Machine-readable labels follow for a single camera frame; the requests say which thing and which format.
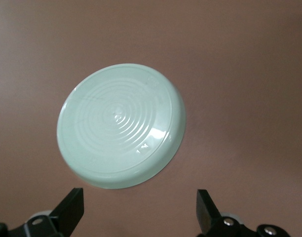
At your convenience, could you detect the pale green plastic plate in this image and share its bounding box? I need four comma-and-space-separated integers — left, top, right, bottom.
56, 63, 188, 190

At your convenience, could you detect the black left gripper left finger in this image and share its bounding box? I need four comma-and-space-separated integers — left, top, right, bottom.
0, 188, 85, 237

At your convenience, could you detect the brown table cover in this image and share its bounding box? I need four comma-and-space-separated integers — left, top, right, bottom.
0, 0, 302, 237

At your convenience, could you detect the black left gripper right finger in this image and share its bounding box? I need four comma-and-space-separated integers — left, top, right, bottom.
196, 189, 291, 237

